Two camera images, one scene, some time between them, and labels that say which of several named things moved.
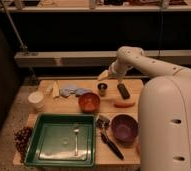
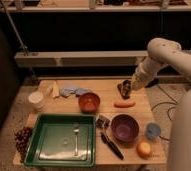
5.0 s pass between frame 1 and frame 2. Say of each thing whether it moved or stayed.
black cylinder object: stayed
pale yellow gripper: moved
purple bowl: stayed
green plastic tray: stayed
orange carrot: stayed
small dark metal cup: moved
